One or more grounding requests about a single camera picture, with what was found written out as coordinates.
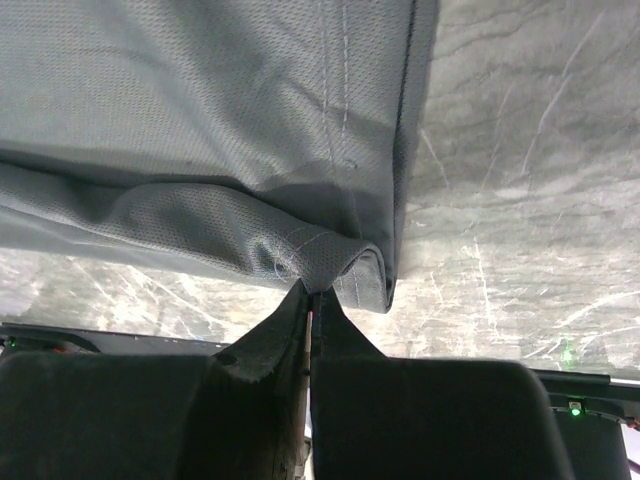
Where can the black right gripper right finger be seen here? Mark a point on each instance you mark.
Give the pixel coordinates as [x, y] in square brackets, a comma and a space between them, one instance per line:
[377, 417]

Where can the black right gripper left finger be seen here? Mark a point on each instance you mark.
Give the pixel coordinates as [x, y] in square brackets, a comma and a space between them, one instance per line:
[68, 413]

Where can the dark grey t shirt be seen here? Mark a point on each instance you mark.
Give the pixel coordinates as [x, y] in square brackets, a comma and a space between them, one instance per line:
[263, 142]

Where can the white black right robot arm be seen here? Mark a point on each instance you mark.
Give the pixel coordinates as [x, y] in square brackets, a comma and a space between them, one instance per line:
[595, 435]

